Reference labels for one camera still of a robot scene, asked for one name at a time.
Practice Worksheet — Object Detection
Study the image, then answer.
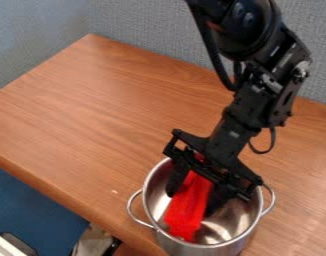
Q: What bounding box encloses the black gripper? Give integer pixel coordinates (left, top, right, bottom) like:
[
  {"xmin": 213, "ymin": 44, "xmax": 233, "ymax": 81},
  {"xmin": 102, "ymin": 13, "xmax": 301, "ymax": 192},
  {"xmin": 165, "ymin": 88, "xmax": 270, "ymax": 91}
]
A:
[{"xmin": 164, "ymin": 118, "xmax": 264, "ymax": 217}]

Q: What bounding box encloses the red block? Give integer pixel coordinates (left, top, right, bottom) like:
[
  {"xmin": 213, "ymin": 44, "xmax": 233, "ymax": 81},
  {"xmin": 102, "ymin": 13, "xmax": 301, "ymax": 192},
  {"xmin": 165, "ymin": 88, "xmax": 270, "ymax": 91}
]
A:
[{"xmin": 162, "ymin": 153, "xmax": 217, "ymax": 243}]

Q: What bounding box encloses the metal pot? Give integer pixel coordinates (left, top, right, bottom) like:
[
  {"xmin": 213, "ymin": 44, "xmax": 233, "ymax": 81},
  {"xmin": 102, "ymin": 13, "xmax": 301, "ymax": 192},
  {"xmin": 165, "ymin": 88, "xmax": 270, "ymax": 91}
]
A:
[{"xmin": 128, "ymin": 158, "xmax": 277, "ymax": 256}]

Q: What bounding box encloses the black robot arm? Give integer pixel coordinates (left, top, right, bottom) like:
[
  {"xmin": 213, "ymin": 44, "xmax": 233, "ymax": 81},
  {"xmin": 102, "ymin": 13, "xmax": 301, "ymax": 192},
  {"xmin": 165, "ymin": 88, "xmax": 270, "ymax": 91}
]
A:
[{"xmin": 165, "ymin": 0, "xmax": 312, "ymax": 214}]

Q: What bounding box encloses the white object at corner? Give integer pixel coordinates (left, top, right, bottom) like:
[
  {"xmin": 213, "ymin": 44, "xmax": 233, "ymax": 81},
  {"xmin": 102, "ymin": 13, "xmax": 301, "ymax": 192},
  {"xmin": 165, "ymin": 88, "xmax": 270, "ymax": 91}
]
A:
[{"xmin": 0, "ymin": 233, "xmax": 39, "ymax": 256}]

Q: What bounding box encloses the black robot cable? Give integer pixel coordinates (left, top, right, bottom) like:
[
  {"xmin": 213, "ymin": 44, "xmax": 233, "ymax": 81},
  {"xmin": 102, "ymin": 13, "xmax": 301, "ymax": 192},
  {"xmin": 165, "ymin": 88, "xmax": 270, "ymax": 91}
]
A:
[{"xmin": 190, "ymin": 6, "xmax": 245, "ymax": 92}]

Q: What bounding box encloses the grey table leg bracket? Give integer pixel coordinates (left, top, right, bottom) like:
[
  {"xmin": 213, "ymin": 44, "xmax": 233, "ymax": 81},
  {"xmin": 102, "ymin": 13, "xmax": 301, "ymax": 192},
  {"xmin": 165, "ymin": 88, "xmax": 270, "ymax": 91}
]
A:
[{"xmin": 70, "ymin": 224, "xmax": 122, "ymax": 256}]

